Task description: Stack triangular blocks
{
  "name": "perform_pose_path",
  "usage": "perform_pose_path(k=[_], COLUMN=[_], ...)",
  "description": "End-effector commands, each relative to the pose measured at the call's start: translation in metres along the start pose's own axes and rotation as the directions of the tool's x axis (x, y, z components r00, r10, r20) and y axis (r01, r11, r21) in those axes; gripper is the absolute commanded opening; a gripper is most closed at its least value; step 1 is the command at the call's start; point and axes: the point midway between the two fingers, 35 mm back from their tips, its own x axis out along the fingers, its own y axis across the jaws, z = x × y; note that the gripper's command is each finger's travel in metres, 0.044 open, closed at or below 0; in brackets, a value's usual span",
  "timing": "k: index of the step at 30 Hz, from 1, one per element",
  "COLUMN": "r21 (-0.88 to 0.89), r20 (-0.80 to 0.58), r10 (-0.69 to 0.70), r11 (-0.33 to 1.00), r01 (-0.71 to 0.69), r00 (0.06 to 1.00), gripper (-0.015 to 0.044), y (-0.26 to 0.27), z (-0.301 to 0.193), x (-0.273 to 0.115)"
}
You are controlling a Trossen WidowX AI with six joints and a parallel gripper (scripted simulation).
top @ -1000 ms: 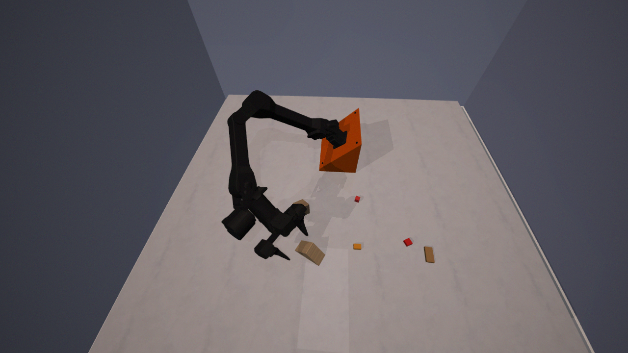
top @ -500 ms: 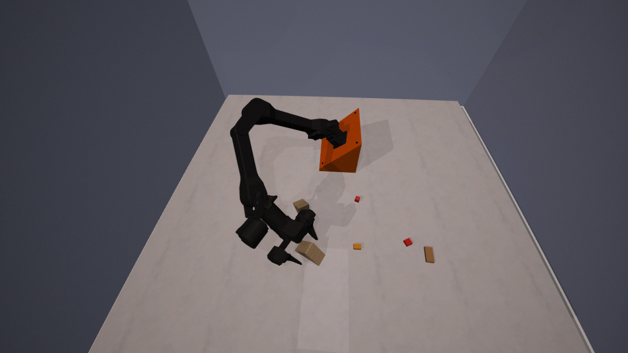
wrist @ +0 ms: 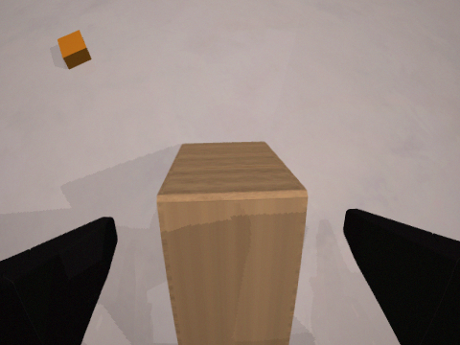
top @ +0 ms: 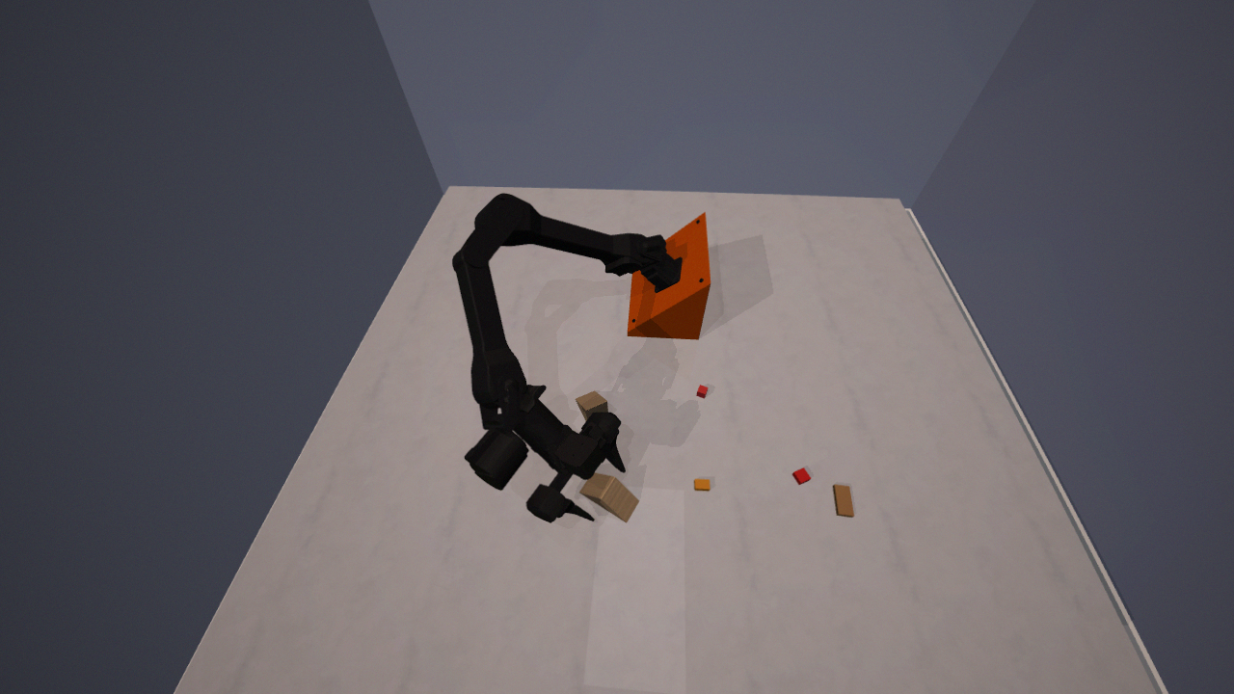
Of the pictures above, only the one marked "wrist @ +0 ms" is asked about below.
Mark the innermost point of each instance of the light brown wooden block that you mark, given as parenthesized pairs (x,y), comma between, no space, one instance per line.
(232,219)

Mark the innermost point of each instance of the orange block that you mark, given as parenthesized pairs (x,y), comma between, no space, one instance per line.
(73,49)

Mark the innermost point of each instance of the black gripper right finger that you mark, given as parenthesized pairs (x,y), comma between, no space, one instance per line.
(414,274)

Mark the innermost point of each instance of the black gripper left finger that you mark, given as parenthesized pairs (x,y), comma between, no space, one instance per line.
(48,293)

